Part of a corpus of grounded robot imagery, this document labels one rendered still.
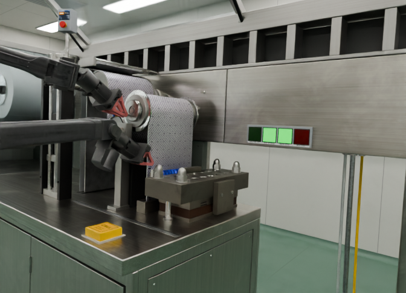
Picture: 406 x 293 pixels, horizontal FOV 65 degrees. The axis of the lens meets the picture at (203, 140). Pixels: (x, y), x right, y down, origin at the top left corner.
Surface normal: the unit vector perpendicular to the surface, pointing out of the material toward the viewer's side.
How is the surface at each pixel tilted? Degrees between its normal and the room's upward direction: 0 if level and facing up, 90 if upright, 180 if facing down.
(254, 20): 90
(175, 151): 90
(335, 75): 90
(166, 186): 90
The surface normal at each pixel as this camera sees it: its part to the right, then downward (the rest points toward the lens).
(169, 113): 0.79, 0.07
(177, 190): -0.62, 0.01
